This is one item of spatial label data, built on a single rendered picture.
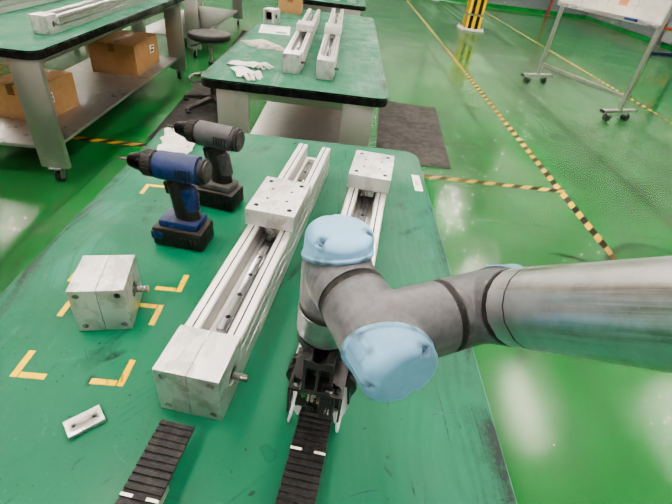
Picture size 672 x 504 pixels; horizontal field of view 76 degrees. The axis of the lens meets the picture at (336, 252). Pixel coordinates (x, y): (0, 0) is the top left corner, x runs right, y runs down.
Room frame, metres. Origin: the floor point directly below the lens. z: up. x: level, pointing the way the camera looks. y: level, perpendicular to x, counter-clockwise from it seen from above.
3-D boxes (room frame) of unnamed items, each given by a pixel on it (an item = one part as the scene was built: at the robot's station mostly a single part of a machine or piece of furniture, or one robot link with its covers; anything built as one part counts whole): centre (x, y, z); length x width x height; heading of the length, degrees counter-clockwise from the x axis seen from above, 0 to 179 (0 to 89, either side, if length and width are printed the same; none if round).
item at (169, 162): (0.81, 0.39, 0.89); 0.20 x 0.08 x 0.22; 86
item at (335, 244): (0.37, 0.00, 1.10); 0.09 x 0.08 x 0.11; 27
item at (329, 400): (0.37, 0.00, 0.94); 0.09 x 0.08 x 0.12; 175
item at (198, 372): (0.41, 0.17, 0.83); 0.12 x 0.09 x 0.10; 85
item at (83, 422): (0.34, 0.34, 0.78); 0.05 x 0.03 x 0.01; 135
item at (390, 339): (0.29, -0.06, 1.10); 0.11 x 0.11 x 0.08; 27
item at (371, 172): (1.09, -0.07, 0.87); 0.16 x 0.11 x 0.07; 175
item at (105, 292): (0.56, 0.39, 0.83); 0.11 x 0.10 x 0.10; 104
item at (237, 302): (0.86, 0.14, 0.82); 0.80 x 0.10 x 0.09; 175
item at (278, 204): (0.86, 0.14, 0.87); 0.16 x 0.11 x 0.07; 175
